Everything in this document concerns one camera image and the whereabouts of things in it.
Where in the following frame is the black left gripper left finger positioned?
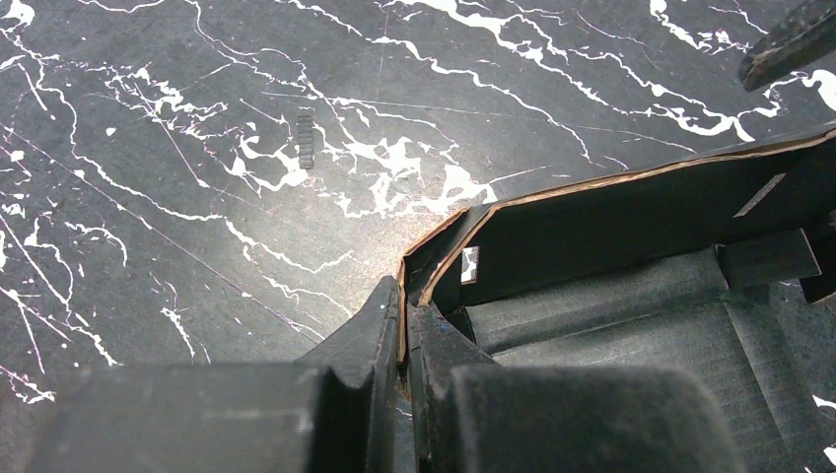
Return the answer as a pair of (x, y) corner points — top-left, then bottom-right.
(27, 276), (400, 472)

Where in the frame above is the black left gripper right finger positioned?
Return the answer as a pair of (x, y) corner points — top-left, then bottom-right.
(404, 305), (745, 472)

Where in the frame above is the small grey staple strip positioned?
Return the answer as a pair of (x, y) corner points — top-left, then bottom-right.
(297, 115), (315, 170)

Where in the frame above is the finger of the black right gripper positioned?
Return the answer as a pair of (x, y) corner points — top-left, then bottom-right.
(737, 0), (835, 92)

